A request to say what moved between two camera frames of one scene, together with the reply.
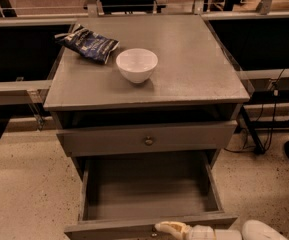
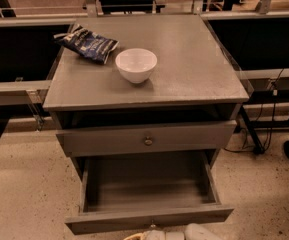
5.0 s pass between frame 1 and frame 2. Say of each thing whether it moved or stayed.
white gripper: moved
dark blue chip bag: stayed
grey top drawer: stayed
